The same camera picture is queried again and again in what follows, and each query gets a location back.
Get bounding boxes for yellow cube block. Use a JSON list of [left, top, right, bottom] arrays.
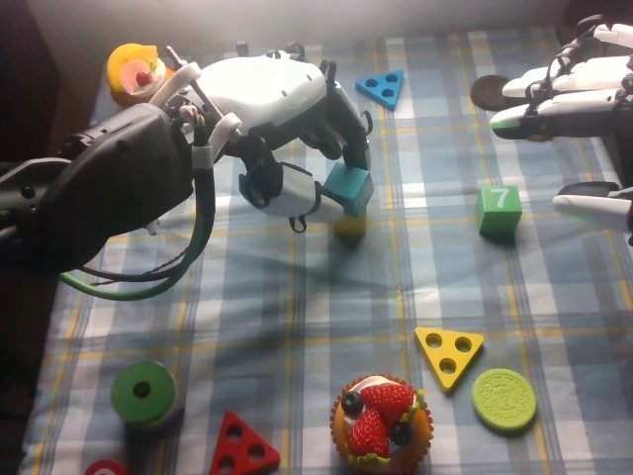
[[333, 213, 368, 238]]

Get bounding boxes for orange fruit cupcake toy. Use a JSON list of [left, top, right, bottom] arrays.
[[106, 43, 177, 109]]

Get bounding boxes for blue plaid tablecloth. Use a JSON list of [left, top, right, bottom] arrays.
[[19, 27, 633, 475]]

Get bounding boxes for yellow triangle block with holes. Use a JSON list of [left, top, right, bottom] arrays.
[[413, 325, 485, 393]]

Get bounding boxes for teal cube with letter K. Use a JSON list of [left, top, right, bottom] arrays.
[[323, 161, 375, 218]]

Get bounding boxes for red triangle block with holes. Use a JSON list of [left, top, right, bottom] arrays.
[[210, 410, 282, 475]]

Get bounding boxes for blue triangle block with holes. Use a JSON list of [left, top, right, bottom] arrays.
[[354, 68, 406, 111]]

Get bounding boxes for green cube with white seven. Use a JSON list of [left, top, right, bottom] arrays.
[[475, 183, 524, 242]]

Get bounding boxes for red cylinder with white letter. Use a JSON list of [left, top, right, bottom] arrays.
[[82, 458, 131, 475]]

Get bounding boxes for brown sandwich cookie toy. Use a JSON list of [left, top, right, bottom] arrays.
[[469, 73, 513, 113]]

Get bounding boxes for strawberry tart toy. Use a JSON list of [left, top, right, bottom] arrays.
[[329, 373, 434, 466]]

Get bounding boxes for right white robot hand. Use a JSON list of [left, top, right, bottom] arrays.
[[489, 13, 633, 246]]

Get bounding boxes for green sandwich cookie toy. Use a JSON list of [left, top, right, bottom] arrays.
[[471, 368, 539, 436]]

